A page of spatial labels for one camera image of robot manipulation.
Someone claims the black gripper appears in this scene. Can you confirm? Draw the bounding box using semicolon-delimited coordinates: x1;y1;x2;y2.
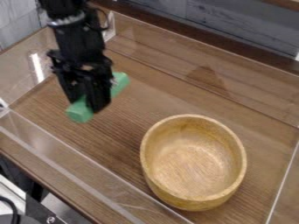
48;11;114;113

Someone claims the green rectangular block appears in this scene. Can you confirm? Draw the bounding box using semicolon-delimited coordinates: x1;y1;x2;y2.
66;72;130;123

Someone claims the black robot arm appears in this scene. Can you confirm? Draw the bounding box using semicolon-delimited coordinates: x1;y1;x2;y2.
39;0;114;113

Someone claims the brown wooden bowl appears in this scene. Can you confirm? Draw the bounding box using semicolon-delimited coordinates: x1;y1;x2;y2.
140;114;249;212

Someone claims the clear acrylic corner bracket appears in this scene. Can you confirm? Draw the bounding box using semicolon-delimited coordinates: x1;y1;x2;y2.
103;11;116;42

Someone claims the clear acrylic front wall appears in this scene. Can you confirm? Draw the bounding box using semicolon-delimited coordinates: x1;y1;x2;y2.
0;109;193;224

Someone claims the black metal frame bracket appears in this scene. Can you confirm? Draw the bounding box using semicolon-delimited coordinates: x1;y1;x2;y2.
24;195;67;224

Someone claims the black cable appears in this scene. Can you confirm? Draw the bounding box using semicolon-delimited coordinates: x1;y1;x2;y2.
0;195;22;224

